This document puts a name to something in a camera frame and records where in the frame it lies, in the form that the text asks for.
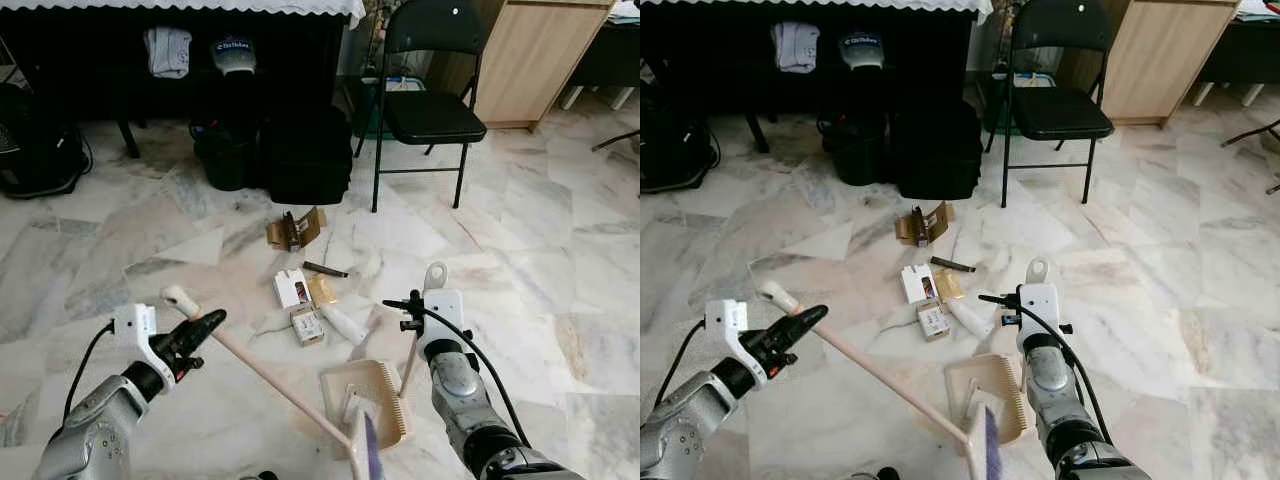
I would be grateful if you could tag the beige broom with purple bristles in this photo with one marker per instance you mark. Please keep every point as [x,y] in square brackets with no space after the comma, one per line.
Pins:
[180,298]
[777,295]

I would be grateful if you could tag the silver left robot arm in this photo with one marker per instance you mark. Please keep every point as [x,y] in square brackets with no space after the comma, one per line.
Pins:
[685,430]
[95,430]

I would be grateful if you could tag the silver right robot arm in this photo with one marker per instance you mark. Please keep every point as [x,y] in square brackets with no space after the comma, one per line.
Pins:
[1048,380]
[460,385]

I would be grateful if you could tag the white plastic tube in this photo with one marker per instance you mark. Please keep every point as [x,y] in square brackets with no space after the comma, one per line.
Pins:
[345,323]
[972,318]

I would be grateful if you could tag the brown flat packet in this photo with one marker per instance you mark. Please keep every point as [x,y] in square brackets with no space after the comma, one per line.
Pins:
[324,292]
[950,287]

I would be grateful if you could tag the short black stick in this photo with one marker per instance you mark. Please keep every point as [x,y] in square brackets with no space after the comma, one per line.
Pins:
[325,269]
[952,264]

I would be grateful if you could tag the small grey printed carton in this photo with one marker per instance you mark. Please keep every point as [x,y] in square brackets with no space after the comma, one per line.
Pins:
[934,321]
[307,326]

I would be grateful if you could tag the white box with red print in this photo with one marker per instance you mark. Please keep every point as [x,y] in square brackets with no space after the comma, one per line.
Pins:
[918,284]
[292,290]

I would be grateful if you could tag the brown cardboard box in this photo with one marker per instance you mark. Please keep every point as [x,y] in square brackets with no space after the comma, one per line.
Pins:
[935,220]
[305,228]

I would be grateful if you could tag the black bucket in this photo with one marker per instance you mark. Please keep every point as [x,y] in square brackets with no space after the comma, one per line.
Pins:
[225,155]
[855,150]

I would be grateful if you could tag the large black bag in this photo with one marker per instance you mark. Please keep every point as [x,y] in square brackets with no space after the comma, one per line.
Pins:
[935,150]
[305,155]

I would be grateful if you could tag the black folding chair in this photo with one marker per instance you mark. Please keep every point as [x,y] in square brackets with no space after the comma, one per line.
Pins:
[1060,112]
[432,118]

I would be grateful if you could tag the thin black stand legs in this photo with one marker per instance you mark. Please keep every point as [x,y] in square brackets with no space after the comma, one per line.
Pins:
[1250,133]
[615,140]

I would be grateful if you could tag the folded grey cloth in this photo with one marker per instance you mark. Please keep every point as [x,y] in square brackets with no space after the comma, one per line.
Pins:
[795,48]
[167,52]

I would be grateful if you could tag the light wooden cabinet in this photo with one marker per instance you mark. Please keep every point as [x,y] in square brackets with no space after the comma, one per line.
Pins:
[1160,60]
[530,60]

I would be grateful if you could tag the black table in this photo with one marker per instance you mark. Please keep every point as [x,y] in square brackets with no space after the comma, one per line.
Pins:
[720,55]
[80,50]

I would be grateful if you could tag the white lace tablecloth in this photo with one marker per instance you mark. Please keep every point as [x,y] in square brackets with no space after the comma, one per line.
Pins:
[200,6]
[800,5]

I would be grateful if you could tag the dark desk with white legs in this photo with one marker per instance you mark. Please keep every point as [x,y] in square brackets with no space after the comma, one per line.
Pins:
[610,55]
[1240,50]

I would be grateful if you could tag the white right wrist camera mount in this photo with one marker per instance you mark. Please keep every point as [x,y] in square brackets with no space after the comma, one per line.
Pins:
[443,315]
[1040,310]

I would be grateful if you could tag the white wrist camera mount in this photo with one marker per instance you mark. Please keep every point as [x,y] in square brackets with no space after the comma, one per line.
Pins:
[133,322]
[725,318]
[1040,310]
[443,315]

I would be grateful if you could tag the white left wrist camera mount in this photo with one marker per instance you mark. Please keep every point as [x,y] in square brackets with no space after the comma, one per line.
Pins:
[725,318]
[133,322]

